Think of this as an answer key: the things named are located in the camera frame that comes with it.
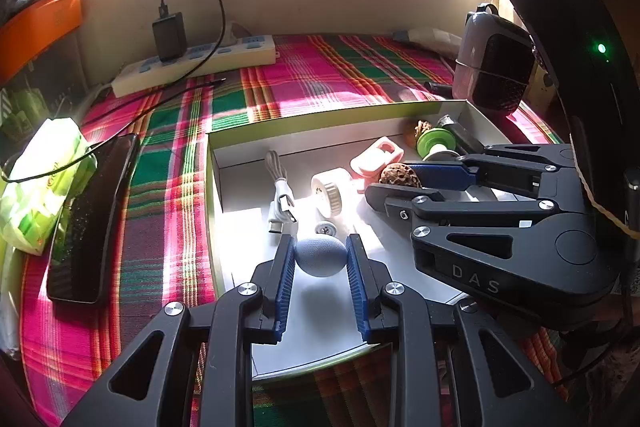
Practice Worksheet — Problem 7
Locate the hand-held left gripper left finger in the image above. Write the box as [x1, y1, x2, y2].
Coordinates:
[60, 234, 297, 427]

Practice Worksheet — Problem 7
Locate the white USB cable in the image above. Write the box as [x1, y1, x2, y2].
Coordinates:
[265, 150, 300, 235]

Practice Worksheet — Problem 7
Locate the black lighter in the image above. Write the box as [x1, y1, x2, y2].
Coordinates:
[437, 114, 488, 152]

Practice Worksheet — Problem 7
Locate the black charger cable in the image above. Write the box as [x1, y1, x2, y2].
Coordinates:
[0, 0, 227, 182]

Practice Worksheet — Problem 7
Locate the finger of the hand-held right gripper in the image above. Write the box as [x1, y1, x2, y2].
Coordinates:
[365, 183, 563, 258]
[404, 144, 576, 198]

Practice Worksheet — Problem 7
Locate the white plastic bag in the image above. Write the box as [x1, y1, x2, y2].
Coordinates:
[392, 27, 463, 58]

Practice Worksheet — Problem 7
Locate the green and white spool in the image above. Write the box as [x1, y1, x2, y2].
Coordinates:
[416, 129, 461, 160]

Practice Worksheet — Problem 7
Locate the plaid cloth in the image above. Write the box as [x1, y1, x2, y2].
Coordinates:
[20, 34, 566, 427]

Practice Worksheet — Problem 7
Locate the white power strip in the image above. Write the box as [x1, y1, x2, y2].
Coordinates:
[111, 34, 277, 98]

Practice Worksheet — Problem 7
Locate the pink plastic clip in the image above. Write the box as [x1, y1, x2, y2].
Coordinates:
[350, 136, 406, 192]

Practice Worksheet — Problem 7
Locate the tan braided cord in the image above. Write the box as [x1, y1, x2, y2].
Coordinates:
[572, 152, 640, 238]

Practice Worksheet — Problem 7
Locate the white ribbed wheel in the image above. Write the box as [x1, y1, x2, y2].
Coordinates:
[311, 168, 353, 214]

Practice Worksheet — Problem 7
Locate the grey blue ball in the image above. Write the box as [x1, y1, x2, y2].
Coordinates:
[295, 237, 348, 278]

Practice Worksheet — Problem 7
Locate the green tissue pack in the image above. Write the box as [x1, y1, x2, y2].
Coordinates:
[0, 118, 98, 255]

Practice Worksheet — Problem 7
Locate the black smartphone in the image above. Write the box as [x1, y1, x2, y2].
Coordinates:
[46, 133, 142, 305]

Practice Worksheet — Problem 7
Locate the black charger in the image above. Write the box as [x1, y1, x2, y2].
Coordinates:
[151, 12, 188, 62]

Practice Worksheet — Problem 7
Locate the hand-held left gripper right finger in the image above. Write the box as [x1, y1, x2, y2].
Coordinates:
[346, 234, 583, 427]

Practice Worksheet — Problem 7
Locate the shallow green cardboard box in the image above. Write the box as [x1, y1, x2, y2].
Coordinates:
[205, 99, 516, 380]

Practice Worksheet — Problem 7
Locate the small grey fan heater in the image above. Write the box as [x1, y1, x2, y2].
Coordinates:
[452, 4, 538, 115]

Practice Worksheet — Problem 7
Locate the lime green striped box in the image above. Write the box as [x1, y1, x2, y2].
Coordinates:
[0, 87, 46, 142]

